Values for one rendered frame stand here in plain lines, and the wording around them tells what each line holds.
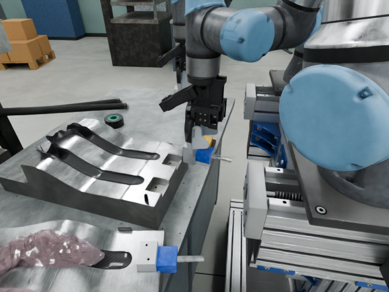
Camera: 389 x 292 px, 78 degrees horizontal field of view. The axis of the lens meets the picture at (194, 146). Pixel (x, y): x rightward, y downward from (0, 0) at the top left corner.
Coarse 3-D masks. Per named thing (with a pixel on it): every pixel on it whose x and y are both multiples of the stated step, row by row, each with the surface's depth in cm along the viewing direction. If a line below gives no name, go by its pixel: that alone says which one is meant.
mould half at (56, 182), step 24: (96, 120) 81; (48, 144) 82; (72, 144) 70; (120, 144) 77; (144, 144) 77; (168, 144) 77; (24, 168) 62; (48, 168) 61; (72, 168) 64; (120, 168) 68; (144, 168) 67; (168, 168) 67; (24, 192) 69; (48, 192) 66; (72, 192) 62; (96, 192) 60; (120, 192) 60; (144, 192) 59; (168, 192) 65; (120, 216) 62; (144, 216) 59
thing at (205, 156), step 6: (186, 150) 64; (198, 150) 65; (204, 150) 65; (210, 150) 65; (186, 156) 65; (198, 156) 64; (204, 156) 63; (210, 156) 63; (216, 156) 64; (186, 162) 66; (192, 162) 65; (204, 162) 64
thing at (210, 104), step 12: (204, 84) 51; (216, 84) 51; (204, 96) 55; (216, 96) 53; (192, 108) 56; (204, 108) 54; (216, 108) 53; (192, 120) 57; (204, 120) 56; (216, 120) 54
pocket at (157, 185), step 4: (152, 180) 64; (156, 180) 65; (160, 180) 64; (164, 180) 64; (148, 184) 62; (152, 184) 65; (156, 184) 65; (160, 184) 65; (164, 184) 65; (168, 184) 64; (148, 188) 62; (152, 188) 64; (156, 188) 64; (160, 188) 64; (164, 188) 63; (156, 192) 63; (160, 192) 63; (164, 192) 61
